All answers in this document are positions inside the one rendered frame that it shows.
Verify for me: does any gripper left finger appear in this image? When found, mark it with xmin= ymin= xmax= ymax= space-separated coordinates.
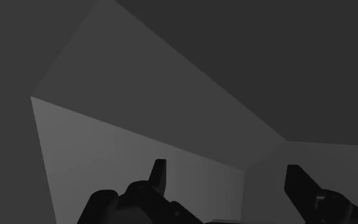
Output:
xmin=76 ymin=158 xmax=204 ymax=224

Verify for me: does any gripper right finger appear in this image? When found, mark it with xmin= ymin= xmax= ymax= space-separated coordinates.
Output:
xmin=284 ymin=164 xmax=358 ymax=224

